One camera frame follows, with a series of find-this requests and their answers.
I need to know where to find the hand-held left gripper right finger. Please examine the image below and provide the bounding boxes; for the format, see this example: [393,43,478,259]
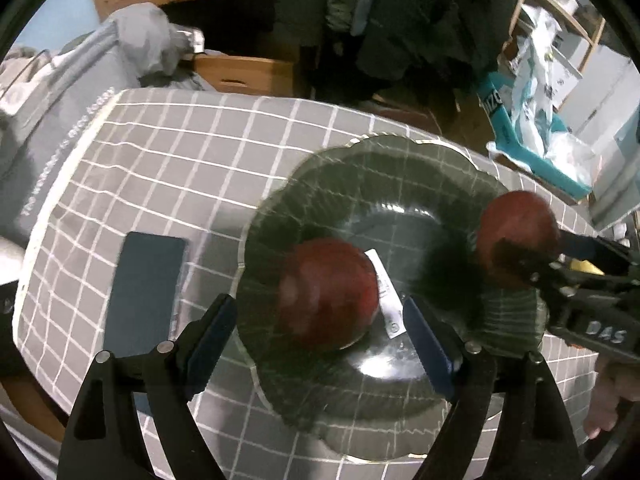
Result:
[402,296,586,480]

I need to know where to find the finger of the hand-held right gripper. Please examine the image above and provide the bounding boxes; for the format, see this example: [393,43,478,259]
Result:
[557,230,633,273]
[492,237,566,291]

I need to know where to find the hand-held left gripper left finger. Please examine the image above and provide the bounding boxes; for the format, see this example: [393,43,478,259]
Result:
[57,292,238,480]

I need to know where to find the red apple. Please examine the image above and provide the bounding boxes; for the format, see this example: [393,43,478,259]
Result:
[276,238,379,352]
[475,190,561,291]

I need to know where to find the dark glass plate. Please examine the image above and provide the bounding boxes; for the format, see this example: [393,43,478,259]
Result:
[235,133,551,461]

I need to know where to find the person's right hand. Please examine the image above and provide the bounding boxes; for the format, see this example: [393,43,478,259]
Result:
[582,355,632,441]

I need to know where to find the white paper label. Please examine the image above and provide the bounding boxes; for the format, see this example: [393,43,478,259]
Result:
[365,248,406,338]

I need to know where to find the black smartphone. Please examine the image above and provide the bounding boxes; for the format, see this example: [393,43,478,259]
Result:
[102,231,190,348]

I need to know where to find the teal cardboard box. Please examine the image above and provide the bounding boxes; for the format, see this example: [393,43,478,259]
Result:
[475,72,593,206]

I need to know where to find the white cabinet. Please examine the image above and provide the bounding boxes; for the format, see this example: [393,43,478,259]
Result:
[555,45,640,226]

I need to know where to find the grey checked tablecloth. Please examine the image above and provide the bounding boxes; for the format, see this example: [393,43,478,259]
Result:
[10,87,621,480]

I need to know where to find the wooden shelf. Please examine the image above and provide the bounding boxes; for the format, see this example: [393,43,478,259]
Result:
[510,0,608,76]

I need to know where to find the wooden drawer box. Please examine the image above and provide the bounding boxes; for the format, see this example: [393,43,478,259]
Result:
[192,54,296,97]

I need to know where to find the dark hanging jackets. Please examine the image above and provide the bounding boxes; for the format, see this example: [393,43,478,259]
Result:
[272,0,526,103]

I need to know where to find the grey bag with text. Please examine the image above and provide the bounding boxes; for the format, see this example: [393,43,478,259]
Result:
[0,25,211,241]

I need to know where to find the grey crumpled cloth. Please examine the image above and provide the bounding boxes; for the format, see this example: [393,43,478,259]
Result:
[107,2,206,78]

